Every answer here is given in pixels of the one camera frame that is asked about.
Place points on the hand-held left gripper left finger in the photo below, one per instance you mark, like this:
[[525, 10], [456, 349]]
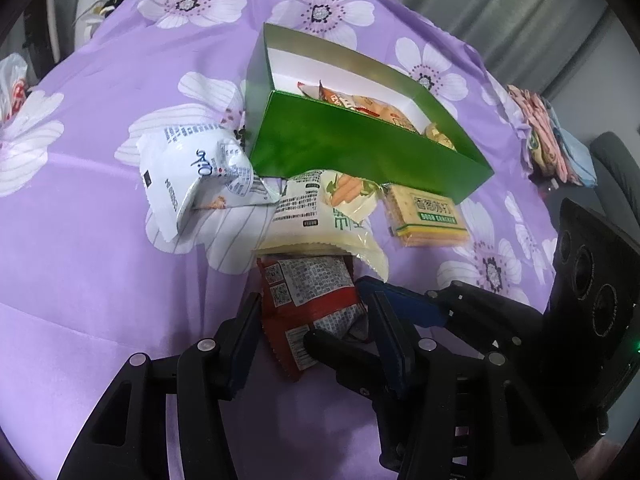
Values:
[[245, 342]]

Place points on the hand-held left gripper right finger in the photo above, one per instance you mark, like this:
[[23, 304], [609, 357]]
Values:
[[395, 355]]

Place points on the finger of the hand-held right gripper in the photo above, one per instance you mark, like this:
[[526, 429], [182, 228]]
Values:
[[340, 355], [405, 305]]

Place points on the red snack packet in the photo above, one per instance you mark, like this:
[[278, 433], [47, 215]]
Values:
[[310, 295]]

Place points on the yellow cracker pack green label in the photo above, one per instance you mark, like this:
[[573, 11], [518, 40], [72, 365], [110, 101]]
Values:
[[425, 215]]

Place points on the cream carrot print snack packet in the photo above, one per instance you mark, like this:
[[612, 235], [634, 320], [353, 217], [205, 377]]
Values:
[[320, 220]]

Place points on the green cardboard box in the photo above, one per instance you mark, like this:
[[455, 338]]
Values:
[[360, 145]]

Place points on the yellow candy packet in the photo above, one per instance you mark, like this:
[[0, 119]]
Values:
[[440, 137]]

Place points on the white silver snack packet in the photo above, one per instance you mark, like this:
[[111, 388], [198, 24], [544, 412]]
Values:
[[200, 170]]

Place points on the tan snack packet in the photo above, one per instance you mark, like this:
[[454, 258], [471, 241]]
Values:
[[387, 112]]

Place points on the orange cartoon snack packet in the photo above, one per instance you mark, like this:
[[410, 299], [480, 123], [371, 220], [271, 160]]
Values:
[[330, 96]]

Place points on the grey sofa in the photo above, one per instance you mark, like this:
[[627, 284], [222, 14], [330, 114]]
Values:
[[617, 165]]

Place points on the pile of folded clothes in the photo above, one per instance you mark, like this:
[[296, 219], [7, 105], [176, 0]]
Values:
[[550, 135]]

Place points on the purple floral blanket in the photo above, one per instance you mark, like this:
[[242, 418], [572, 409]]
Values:
[[100, 260]]

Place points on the grey curtain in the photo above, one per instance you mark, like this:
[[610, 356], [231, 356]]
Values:
[[500, 5]]

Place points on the white plastic bag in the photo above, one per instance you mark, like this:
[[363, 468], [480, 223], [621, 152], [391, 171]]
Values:
[[12, 87]]

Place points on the small black white object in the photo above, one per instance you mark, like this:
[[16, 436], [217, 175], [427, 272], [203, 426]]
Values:
[[107, 6]]

